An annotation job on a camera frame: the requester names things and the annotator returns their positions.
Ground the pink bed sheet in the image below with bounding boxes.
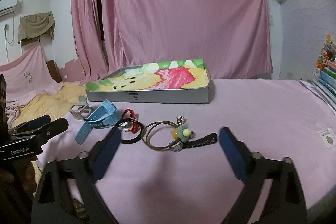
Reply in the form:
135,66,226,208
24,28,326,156
36,78,336,224

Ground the red string bracelet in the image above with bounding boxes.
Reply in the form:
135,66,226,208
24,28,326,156
121,108,139,134

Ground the blue wrist watch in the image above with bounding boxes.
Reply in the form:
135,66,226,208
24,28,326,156
75,100,121,144

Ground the stack of books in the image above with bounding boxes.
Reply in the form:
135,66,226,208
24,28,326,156
300,33,336,114

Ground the white air conditioner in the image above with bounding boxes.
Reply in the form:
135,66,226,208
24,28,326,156
0,0,18,16

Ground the olive hanging cloth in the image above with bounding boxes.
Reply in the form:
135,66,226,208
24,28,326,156
18,11,55,44

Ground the grey watch buckle band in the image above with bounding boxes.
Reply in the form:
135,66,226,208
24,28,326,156
69,96,93,121

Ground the yellow blanket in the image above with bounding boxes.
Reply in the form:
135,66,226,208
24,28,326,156
10,82,86,127

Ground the black beaded hair clip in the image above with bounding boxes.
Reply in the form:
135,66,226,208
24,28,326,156
182,132,218,149

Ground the white label tag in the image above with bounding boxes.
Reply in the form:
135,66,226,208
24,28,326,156
317,128,336,150

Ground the black hair tie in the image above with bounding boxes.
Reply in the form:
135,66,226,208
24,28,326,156
114,118,145,145

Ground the grey tray colourful lining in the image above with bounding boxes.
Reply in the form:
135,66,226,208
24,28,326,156
84,59,211,104

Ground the small silver earring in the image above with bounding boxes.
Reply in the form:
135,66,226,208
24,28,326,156
177,115,185,125

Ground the pink hanging cloth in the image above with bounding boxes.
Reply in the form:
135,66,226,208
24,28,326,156
1,43,63,107

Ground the pink curtain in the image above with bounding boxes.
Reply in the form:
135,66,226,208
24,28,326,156
71,0,273,82

